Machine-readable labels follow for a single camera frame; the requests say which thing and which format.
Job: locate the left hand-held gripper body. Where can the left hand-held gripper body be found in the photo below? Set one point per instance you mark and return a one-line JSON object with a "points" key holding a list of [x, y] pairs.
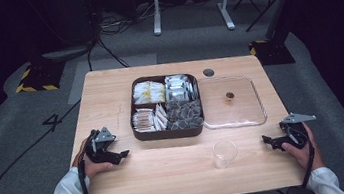
{"points": [[99, 150]]}

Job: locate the pile of white yellow packets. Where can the pile of white yellow packets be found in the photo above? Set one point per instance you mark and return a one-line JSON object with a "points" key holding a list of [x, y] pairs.
{"points": [[149, 92]]}

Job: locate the clear plastic cup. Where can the clear plastic cup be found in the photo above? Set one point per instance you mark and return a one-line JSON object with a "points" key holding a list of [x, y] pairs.
{"points": [[224, 154]]}

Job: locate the brown divided box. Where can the brown divided box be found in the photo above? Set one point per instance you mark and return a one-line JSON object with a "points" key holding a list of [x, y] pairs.
{"points": [[168, 135]]}

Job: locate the row of white paper packets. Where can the row of white paper packets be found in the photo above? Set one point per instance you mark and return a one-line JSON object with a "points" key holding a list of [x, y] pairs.
{"points": [[161, 117]]}

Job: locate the row of brown stick packets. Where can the row of brown stick packets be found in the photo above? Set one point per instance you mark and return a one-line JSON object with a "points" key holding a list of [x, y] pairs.
{"points": [[143, 121]]}

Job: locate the pile of dark tea bags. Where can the pile of dark tea bags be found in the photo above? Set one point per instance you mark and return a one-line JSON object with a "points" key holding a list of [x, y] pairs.
{"points": [[185, 113]]}

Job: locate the person's left hand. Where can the person's left hand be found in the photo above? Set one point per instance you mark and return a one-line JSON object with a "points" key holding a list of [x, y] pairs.
{"points": [[97, 169]]}

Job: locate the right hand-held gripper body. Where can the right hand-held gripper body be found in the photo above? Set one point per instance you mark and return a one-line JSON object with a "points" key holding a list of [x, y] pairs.
{"points": [[297, 132]]}

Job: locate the black folding tripod stand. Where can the black folding tripod stand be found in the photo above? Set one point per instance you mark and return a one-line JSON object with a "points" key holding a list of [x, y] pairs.
{"points": [[260, 1]]}

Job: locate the person's right hand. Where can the person's right hand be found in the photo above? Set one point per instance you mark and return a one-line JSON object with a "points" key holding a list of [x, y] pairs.
{"points": [[307, 156]]}

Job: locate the pile of silver packets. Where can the pile of silver packets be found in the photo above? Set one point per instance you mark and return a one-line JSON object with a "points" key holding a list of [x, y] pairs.
{"points": [[177, 88]]}

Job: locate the black yellow striped stand base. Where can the black yellow striped stand base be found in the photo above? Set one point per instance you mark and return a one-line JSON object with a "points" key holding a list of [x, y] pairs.
{"points": [[41, 79], [271, 52]]}

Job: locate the clear lid with brown knob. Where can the clear lid with brown knob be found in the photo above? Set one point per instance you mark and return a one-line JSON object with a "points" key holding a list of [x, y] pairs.
{"points": [[245, 110]]}

